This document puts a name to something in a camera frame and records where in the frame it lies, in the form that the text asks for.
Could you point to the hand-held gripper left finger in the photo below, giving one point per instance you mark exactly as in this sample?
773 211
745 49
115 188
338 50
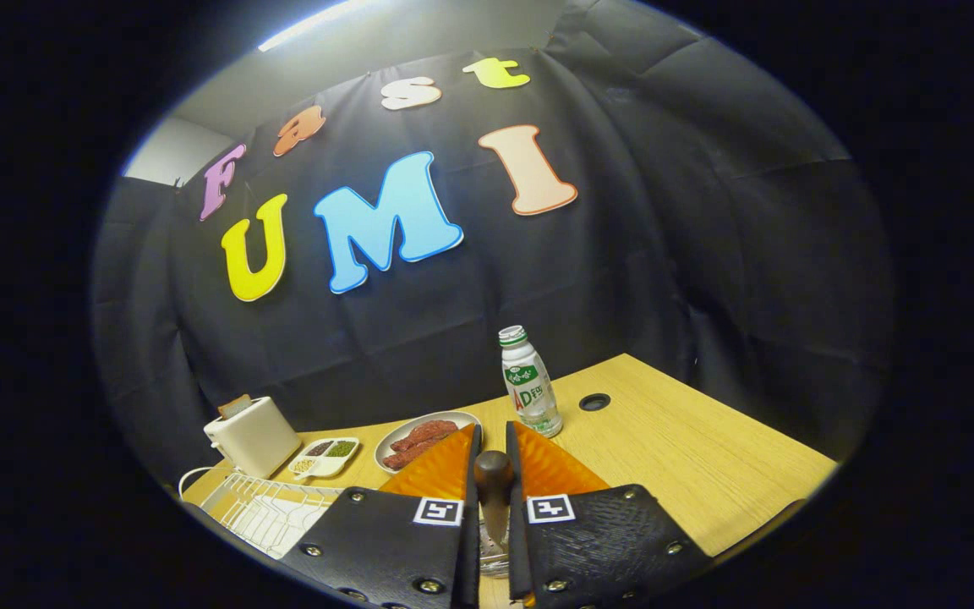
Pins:
470 558

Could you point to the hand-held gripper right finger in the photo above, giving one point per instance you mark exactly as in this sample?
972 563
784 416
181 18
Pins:
517 550

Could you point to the beige round plate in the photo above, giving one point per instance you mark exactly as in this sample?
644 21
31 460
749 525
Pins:
384 450

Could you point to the white sectioned bean dish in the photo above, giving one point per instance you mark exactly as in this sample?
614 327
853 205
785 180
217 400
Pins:
326 465

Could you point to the brown meat piece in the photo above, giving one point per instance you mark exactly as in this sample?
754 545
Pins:
432 430
402 458

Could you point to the white green drink bottle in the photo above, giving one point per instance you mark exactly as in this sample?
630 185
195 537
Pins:
529 389

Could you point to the white drip tray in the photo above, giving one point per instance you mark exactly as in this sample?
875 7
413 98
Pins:
284 529

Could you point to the white toaster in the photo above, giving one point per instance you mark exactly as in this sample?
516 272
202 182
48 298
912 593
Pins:
254 440

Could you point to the toast bread slice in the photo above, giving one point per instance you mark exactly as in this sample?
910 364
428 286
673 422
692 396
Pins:
235 408

